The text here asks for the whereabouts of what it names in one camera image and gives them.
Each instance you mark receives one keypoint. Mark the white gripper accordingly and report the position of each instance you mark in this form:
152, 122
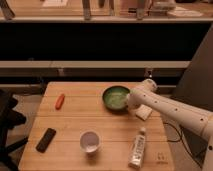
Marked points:
133, 101

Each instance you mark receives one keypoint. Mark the green ceramic bowl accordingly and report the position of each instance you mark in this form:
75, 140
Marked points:
114, 97

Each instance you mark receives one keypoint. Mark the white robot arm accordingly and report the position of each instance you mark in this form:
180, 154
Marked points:
197, 120

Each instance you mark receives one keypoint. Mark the white sponge block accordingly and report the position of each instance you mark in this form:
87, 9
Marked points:
143, 112

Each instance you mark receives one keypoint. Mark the white tube bottle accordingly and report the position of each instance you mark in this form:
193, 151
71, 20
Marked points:
138, 149

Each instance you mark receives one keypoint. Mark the white paper cup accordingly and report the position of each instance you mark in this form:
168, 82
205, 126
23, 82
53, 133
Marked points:
90, 142

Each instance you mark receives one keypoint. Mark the orange carrot toy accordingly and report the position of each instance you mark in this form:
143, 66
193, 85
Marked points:
59, 101

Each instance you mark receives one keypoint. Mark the black remote control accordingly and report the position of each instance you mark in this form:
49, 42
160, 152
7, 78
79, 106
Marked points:
45, 140

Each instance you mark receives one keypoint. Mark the black office chair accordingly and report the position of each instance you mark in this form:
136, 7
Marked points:
8, 120

